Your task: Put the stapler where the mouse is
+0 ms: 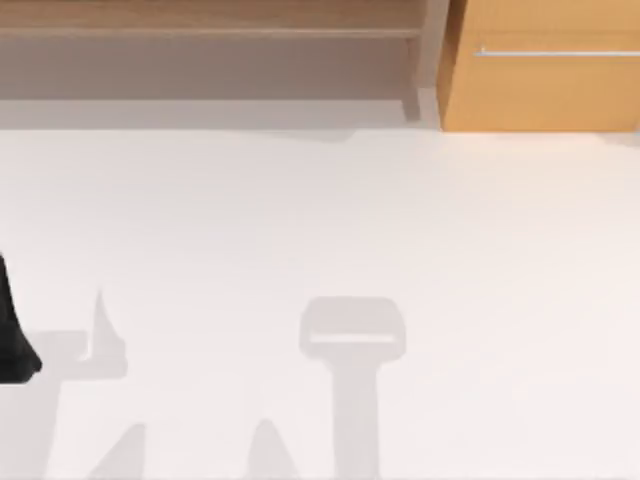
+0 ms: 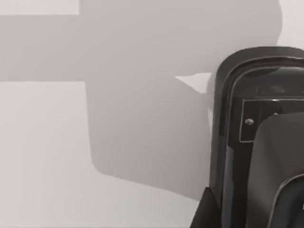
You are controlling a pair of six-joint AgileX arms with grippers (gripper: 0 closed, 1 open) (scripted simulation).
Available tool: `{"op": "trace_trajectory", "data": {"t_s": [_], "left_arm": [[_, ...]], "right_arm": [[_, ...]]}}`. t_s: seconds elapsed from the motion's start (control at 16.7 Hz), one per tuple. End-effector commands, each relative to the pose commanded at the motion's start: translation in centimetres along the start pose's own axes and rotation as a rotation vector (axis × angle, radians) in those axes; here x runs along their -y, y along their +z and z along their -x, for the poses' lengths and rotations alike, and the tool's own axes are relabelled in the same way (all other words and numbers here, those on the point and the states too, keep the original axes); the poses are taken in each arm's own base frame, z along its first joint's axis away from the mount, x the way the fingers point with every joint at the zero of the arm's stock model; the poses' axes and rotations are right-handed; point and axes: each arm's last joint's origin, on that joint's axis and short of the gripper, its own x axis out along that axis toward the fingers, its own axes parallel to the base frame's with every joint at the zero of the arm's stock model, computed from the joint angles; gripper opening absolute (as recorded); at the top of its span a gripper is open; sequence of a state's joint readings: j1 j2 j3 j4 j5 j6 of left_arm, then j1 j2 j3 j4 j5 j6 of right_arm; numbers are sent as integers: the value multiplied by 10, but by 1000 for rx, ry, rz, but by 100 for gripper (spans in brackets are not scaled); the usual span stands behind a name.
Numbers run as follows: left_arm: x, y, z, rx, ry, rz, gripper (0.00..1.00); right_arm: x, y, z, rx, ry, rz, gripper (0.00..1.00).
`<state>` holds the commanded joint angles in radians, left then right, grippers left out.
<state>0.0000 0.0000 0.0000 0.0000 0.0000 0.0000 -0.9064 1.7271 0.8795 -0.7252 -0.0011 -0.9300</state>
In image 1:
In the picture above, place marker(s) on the open wooden shelf unit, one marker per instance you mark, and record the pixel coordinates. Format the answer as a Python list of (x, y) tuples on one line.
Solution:
[(210, 50)]

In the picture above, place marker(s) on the wooden cupboard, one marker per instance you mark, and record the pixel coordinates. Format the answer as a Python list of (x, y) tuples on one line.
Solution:
[(545, 95)]

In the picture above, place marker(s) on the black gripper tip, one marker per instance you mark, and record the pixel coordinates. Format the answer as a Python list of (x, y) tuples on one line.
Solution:
[(11, 345)]

